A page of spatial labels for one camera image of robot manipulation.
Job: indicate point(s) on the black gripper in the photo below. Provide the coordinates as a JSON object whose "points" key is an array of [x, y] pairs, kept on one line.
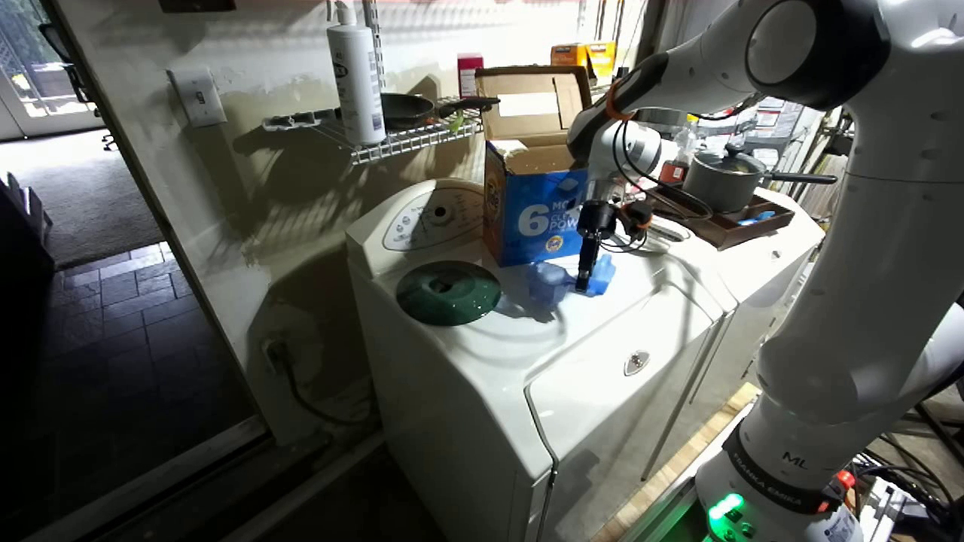
{"points": [[601, 214]]}

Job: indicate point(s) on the green robot base block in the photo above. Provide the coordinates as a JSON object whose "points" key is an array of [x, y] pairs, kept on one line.
{"points": [[726, 516]]}

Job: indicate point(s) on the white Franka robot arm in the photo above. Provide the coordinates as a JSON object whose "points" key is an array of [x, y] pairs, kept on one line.
{"points": [[883, 251]]}

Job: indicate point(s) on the blue plastic scoop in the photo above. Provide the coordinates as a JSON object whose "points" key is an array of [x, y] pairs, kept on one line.
{"points": [[605, 274]]}

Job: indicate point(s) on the blue detergent cardboard box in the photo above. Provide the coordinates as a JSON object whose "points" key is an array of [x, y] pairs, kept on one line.
{"points": [[528, 214]]}

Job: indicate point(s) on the dark wooden tray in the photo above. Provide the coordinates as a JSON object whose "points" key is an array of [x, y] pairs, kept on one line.
{"points": [[726, 228]]}

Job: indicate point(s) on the grey cooking pot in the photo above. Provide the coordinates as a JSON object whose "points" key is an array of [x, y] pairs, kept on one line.
{"points": [[717, 183]]}

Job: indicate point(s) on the white dryer machine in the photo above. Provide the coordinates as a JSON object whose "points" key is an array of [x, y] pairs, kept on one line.
{"points": [[764, 261]]}

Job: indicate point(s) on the yellow box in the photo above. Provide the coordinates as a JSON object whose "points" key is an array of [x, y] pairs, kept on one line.
{"points": [[577, 63]]}

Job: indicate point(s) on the wooden platform board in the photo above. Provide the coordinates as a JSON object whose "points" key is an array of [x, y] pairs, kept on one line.
{"points": [[680, 456]]}

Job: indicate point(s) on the brown cardboard box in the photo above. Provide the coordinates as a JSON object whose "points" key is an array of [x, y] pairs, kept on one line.
{"points": [[410, 147]]}

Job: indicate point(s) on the pink box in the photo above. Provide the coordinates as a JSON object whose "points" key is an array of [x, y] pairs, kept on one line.
{"points": [[469, 77]]}

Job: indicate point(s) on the black frying pan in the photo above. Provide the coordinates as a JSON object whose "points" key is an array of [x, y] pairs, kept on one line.
{"points": [[410, 111]]}

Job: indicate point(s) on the tall white bottle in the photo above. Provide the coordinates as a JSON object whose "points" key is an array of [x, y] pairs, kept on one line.
{"points": [[355, 81]]}

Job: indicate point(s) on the white light switch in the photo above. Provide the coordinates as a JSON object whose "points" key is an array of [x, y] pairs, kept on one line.
{"points": [[195, 97]]}

